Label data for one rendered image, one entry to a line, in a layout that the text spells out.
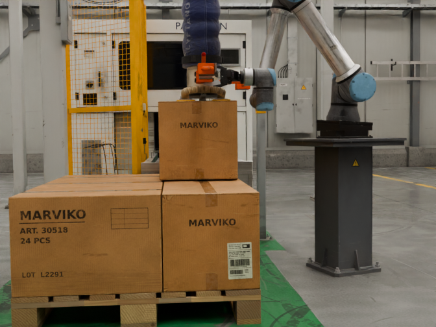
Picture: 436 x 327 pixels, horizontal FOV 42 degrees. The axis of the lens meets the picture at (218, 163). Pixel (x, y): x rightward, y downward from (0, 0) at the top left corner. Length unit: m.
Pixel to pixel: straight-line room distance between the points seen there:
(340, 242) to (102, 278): 1.42
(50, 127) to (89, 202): 2.07
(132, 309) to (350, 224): 1.40
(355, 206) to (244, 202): 1.07
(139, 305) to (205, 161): 0.87
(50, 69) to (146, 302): 2.41
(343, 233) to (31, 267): 1.68
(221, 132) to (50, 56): 1.87
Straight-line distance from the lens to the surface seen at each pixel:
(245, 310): 2.39
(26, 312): 2.43
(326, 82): 6.61
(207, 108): 2.86
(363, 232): 3.28
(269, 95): 2.93
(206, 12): 3.14
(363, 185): 3.24
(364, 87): 3.05
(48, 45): 4.37
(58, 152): 4.31
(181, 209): 2.28
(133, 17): 4.37
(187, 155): 2.86
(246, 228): 2.31
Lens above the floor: 0.78
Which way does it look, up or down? 3 degrees down
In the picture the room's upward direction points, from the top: 1 degrees counter-clockwise
